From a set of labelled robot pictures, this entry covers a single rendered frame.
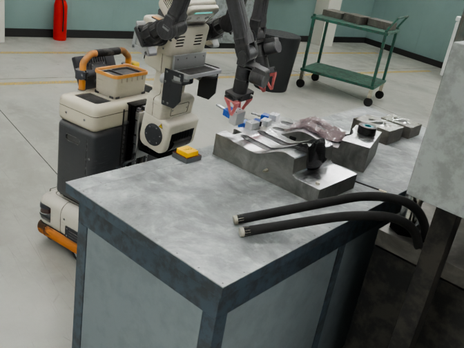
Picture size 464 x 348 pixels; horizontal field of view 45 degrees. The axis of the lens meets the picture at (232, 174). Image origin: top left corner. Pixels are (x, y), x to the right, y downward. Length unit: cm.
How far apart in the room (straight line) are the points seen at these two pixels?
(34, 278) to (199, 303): 138
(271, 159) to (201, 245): 56
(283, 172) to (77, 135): 107
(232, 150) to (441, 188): 93
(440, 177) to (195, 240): 68
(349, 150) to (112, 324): 114
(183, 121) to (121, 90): 35
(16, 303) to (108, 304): 81
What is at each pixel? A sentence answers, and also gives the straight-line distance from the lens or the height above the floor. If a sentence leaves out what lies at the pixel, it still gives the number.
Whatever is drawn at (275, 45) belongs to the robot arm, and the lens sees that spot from 249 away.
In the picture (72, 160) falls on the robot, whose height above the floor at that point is 52.
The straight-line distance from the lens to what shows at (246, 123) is 232.
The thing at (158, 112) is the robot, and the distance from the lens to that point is 252.
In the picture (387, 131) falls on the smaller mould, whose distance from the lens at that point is 276.
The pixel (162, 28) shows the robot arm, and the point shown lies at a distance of 225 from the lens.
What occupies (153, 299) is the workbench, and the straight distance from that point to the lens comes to 174.
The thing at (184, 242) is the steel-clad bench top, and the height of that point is 80.
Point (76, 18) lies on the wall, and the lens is 771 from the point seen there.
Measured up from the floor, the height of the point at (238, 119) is 95.
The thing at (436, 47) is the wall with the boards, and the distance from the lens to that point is 1024.
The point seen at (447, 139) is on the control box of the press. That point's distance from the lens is 147.
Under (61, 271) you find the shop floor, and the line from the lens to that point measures 288.
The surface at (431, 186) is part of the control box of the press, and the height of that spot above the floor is 112.
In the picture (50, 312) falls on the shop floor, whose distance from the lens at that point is 263.
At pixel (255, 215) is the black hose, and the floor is 84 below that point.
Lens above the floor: 164
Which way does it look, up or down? 24 degrees down
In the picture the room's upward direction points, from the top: 10 degrees clockwise
